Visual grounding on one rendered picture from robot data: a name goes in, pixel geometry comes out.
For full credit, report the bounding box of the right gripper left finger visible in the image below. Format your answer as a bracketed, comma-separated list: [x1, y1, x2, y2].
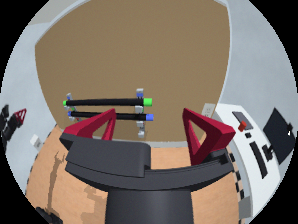
[63, 108, 116, 140]

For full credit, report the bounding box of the black bar with green ends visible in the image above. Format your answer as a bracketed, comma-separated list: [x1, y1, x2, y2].
[63, 99, 152, 107]

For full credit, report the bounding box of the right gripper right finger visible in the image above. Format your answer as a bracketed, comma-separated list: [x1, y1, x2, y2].
[182, 108, 236, 166]

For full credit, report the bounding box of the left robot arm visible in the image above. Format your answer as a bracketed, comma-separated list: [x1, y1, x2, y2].
[0, 104, 63, 224]

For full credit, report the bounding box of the black bar with blue ends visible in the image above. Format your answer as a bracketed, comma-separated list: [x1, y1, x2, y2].
[68, 111, 153, 121]

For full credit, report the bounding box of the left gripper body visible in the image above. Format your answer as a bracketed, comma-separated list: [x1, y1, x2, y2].
[7, 114, 22, 134]

